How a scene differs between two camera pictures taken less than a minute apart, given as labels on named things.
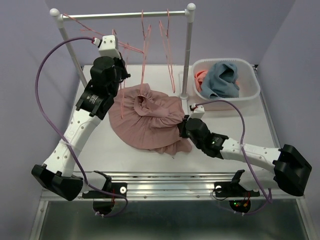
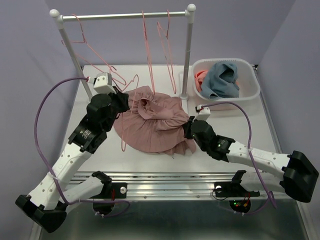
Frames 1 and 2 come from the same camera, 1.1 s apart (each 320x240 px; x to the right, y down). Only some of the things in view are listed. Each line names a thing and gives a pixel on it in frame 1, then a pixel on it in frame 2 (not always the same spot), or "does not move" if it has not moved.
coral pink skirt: [199, 77] does not move
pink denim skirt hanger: [146, 39] → [148, 53]
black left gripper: [119, 61] → [123, 98]
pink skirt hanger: [165, 37] does not move
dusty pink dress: [147, 120] does not move
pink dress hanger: [126, 47] → [122, 124]
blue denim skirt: [221, 81] does not move
